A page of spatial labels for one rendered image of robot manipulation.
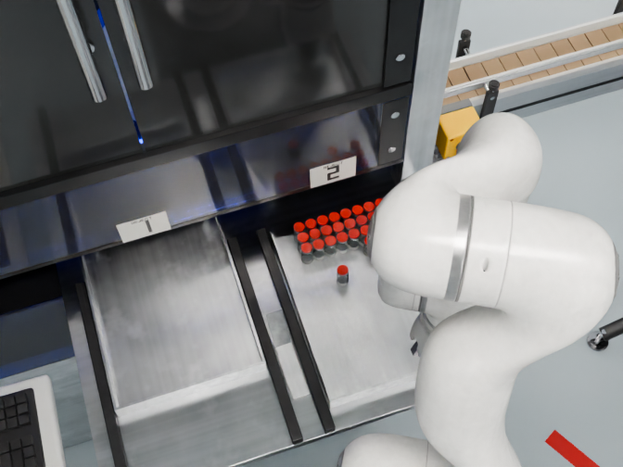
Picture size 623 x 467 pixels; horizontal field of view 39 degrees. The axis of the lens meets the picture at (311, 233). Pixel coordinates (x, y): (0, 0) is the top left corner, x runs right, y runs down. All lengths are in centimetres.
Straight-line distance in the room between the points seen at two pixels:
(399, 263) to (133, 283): 91
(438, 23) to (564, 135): 164
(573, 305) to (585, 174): 207
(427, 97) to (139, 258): 60
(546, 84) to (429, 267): 107
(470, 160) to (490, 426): 28
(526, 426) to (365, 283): 99
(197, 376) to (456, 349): 74
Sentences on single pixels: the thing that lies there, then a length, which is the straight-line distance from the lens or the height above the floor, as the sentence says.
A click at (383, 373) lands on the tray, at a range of 152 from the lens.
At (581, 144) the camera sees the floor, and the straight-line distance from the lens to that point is 293.
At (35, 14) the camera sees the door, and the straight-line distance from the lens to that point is 112.
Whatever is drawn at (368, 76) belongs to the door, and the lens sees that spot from 137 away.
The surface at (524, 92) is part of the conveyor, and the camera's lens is 179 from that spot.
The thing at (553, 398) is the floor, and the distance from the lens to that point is 250.
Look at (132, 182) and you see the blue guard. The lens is 140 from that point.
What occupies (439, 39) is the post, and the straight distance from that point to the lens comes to 136.
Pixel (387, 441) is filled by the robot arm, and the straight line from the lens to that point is 108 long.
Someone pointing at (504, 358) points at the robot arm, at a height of 152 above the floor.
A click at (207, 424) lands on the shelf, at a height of 88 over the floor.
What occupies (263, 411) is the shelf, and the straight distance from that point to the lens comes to 150.
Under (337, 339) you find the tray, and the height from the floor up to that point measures 88.
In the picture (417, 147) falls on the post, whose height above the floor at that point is 102.
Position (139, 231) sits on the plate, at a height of 101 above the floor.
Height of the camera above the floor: 230
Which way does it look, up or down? 61 degrees down
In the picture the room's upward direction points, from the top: 2 degrees counter-clockwise
